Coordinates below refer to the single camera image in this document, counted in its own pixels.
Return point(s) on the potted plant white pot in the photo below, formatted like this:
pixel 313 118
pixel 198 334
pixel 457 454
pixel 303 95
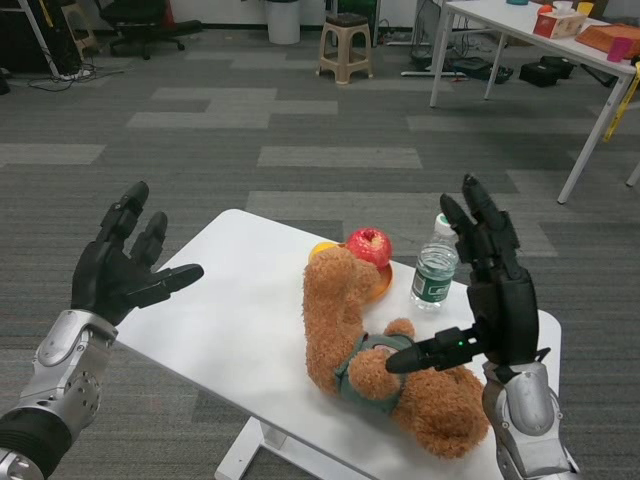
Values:
pixel 283 22

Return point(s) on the white power strip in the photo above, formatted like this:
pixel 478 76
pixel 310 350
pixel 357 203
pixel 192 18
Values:
pixel 432 74

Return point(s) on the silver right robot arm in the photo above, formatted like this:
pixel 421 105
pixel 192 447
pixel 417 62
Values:
pixel 530 425

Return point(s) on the small orange fruit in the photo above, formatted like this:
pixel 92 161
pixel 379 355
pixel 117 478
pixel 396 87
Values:
pixel 545 8

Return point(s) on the orange wooden tray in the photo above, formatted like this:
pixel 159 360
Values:
pixel 605 37

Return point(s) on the yellow lemon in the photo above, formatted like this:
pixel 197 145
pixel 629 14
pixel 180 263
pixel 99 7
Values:
pixel 322 248

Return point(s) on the red apple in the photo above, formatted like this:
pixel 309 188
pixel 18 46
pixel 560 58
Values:
pixel 369 247

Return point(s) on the black cabinet under desk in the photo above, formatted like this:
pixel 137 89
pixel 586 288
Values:
pixel 20 35

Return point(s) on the small beige stool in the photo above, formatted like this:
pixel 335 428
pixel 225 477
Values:
pixel 80 30

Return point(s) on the orange plate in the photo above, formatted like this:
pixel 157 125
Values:
pixel 384 282

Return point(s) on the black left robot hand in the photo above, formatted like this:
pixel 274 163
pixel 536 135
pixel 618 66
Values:
pixel 107 280

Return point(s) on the yellow cup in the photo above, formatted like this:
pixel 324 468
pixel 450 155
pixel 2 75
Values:
pixel 585 8

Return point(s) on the black case on floor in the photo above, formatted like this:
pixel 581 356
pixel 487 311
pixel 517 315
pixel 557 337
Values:
pixel 545 71

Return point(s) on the black office chair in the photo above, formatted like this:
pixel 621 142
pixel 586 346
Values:
pixel 140 25

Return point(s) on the large white table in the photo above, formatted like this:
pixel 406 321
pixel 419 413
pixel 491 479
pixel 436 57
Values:
pixel 500 22

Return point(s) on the yellow tape strip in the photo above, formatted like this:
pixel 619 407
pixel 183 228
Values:
pixel 47 12

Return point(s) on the white cup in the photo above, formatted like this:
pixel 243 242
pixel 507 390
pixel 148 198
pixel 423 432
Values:
pixel 562 7

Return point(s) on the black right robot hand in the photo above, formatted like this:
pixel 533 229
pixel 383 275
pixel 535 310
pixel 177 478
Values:
pixel 510 310

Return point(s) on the red yellow tissue box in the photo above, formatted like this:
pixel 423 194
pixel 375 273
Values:
pixel 557 26

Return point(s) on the clear water bottle green label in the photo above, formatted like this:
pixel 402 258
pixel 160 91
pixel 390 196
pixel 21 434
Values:
pixel 434 277

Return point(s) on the beige plastic stool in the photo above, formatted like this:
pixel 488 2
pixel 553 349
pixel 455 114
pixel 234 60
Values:
pixel 346 47

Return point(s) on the yellow measuring tape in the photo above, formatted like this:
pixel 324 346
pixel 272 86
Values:
pixel 620 105

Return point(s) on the pink cup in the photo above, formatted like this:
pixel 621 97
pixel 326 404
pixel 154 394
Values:
pixel 620 50

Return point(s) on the brown teddy bear green sweater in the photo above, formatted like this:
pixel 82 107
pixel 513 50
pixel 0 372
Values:
pixel 330 310

